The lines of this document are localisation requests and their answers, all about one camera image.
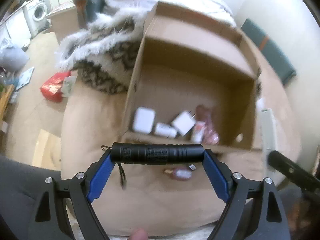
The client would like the white red-label medicine bottle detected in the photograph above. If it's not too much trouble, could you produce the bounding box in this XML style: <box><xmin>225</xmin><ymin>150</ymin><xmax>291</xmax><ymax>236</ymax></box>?
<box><xmin>190</xmin><ymin>121</ymin><xmax>206</xmax><ymax>144</ymax></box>

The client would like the wooden chair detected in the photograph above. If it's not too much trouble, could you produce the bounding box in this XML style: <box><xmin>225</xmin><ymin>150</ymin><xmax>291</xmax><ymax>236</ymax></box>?
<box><xmin>0</xmin><ymin>85</ymin><xmax>15</xmax><ymax>121</ymax></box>

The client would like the white remote control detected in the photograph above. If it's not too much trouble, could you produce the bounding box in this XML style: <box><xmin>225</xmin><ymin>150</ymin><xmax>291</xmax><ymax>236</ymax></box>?
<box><xmin>259</xmin><ymin>108</ymin><xmax>278</xmax><ymax>175</ymax></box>

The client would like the teal cushion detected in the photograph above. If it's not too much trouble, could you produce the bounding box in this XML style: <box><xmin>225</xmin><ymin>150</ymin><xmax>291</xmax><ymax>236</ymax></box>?
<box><xmin>241</xmin><ymin>18</ymin><xmax>297</xmax><ymax>86</ymax></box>

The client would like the black gold battery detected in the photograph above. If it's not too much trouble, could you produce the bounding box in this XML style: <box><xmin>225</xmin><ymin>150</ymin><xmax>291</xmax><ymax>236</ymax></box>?
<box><xmin>188</xmin><ymin>164</ymin><xmax>196</xmax><ymax>171</ymax></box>

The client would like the brown cardboard box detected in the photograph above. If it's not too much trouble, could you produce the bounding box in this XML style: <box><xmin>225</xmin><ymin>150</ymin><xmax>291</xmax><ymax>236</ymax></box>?
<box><xmin>120</xmin><ymin>2</ymin><xmax>259</xmax><ymax>153</ymax></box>

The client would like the grey plastic bag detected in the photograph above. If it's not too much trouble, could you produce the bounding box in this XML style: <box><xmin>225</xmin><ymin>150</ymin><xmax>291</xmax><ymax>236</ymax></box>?
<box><xmin>0</xmin><ymin>45</ymin><xmax>29</xmax><ymax>72</ymax></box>

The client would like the white lying pill bottle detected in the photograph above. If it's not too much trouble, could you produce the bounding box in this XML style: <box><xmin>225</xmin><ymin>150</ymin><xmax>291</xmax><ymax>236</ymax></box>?
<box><xmin>154</xmin><ymin>122</ymin><xmax>177</xmax><ymax>138</ymax></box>

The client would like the black flashlight with strap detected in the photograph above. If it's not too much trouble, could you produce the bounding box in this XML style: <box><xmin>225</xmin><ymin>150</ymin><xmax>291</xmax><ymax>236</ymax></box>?
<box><xmin>101</xmin><ymin>142</ymin><xmax>204</xmax><ymax>189</ymax></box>

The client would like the pink perfume bottle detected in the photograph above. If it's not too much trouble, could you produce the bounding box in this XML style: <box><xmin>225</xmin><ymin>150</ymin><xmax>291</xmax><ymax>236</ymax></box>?
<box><xmin>163</xmin><ymin>167</ymin><xmax>193</xmax><ymax>181</ymax></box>

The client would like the person's left hand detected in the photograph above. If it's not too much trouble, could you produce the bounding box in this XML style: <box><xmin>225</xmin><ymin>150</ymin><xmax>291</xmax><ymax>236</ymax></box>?
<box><xmin>127</xmin><ymin>228</ymin><xmax>149</xmax><ymax>240</ymax></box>

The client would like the white washing machine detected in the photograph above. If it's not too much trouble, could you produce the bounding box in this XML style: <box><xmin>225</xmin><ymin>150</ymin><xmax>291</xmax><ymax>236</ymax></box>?
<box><xmin>22</xmin><ymin>0</ymin><xmax>48</xmax><ymax>38</ymax></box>

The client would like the white earbuds case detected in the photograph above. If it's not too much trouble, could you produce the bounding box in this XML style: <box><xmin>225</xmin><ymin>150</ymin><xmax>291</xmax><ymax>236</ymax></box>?
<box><xmin>132</xmin><ymin>107</ymin><xmax>156</xmax><ymax>134</ymax></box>

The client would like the red package on floor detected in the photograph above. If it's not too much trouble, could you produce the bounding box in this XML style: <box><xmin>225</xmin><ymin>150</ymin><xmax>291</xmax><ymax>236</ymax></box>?
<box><xmin>40</xmin><ymin>71</ymin><xmax>71</xmax><ymax>103</ymax></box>

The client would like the white charger plug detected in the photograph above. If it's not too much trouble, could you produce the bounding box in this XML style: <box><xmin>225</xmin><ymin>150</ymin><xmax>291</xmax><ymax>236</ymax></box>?
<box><xmin>171</xmin><ymin>111</ymin><xmax>196</xmax><ymax>136</ymax></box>

